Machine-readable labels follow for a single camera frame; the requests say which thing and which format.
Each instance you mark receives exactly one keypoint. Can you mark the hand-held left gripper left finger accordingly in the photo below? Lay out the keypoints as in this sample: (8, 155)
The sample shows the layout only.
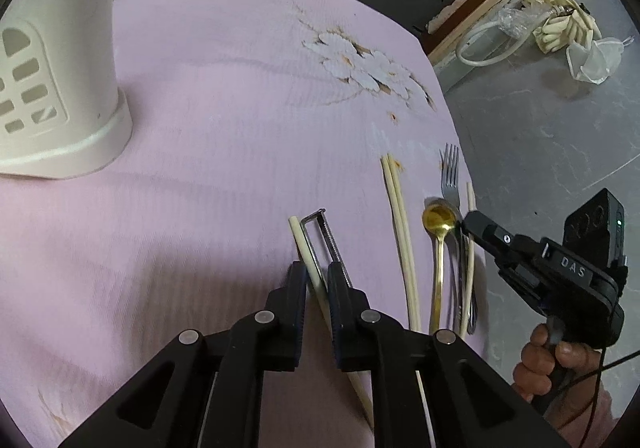
(300, 308)

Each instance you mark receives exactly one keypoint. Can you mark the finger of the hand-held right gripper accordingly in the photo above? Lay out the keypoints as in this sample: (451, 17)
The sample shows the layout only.
(500, 238)

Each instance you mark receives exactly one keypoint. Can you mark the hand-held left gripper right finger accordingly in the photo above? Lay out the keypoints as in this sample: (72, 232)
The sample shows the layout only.
(336, 318)

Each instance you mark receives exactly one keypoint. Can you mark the pale wooden chopstick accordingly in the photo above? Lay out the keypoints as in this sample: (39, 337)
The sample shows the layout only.
(307, 253)
(403, 228)
(470, 198)
(396, 228)

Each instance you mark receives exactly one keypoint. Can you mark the gold metal spoon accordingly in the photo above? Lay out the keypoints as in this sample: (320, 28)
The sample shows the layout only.
(439, 218)

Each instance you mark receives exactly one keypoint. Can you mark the silver metal fork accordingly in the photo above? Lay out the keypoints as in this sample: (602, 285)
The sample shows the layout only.
(450, 183)

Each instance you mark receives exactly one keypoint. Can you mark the metal peeler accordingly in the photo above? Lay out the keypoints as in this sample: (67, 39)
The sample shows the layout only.
(332, 240)

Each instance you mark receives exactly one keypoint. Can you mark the white plastic utensil holder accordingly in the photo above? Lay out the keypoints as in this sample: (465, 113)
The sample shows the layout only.
(75, 77)

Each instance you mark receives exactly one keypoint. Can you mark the person's right hand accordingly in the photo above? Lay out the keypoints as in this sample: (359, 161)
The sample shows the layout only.
(535, 358)

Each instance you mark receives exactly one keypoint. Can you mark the pink floral tablecloth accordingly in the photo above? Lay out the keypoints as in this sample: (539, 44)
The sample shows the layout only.
(225, 127)

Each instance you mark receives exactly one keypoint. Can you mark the white mesh strainer bag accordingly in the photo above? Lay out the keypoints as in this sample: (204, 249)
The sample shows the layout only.
(597, 60)

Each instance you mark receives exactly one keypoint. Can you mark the clear plastic bag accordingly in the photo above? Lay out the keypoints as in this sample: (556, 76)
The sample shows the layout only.
(515, 20)

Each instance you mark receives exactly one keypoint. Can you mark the cream rubber gloves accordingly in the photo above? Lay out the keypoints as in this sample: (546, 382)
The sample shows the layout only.
(560, 27)

